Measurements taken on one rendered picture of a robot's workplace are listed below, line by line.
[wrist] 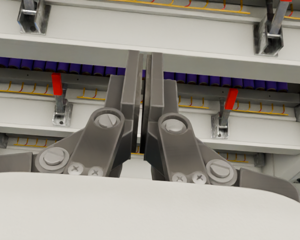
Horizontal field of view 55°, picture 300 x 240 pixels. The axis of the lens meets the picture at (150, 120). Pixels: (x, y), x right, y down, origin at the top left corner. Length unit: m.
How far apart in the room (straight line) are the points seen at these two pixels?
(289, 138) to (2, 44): 0.46
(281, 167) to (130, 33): 0.44
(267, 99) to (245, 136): 0.07
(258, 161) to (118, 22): 0.47
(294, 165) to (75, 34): 0.46
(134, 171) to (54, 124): 0.24
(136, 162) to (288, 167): 0.31
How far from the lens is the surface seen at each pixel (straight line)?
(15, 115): 0.53
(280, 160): 0.66
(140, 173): 0.66
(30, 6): 0.35
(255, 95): 0.53
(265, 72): 0.39
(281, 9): 0.35
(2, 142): 0.70
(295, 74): 0.40
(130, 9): 0.36
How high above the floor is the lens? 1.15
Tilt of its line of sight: 56 degrees down
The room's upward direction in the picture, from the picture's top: 9 degrees clockwise
